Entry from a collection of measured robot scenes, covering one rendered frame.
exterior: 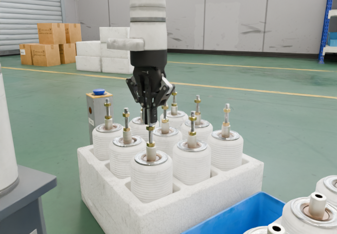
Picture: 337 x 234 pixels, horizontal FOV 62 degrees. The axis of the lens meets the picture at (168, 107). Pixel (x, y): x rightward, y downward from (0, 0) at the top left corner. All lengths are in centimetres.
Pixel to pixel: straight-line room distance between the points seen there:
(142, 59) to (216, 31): 544
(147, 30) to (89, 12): 703
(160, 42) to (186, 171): 31
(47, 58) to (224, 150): 383
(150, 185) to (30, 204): 24
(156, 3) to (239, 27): 532
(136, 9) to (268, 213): 59
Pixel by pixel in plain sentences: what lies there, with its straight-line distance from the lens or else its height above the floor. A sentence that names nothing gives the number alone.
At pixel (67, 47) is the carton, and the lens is 463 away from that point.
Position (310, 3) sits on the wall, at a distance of 573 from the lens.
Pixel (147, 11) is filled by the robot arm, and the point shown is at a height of 56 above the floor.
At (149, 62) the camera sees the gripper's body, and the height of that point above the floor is 47.
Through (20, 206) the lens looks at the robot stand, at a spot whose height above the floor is 29.
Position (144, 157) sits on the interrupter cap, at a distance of 64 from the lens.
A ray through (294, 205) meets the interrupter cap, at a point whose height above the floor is 25.
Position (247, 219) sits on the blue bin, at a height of 6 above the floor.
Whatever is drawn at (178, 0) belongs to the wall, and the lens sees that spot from 627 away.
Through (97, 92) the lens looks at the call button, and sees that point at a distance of 96.
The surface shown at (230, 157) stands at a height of 21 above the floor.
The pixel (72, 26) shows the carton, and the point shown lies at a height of 56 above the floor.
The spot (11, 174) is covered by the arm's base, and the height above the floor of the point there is 32.
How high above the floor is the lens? 53
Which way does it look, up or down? 16 degrees down
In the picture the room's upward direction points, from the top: straight up
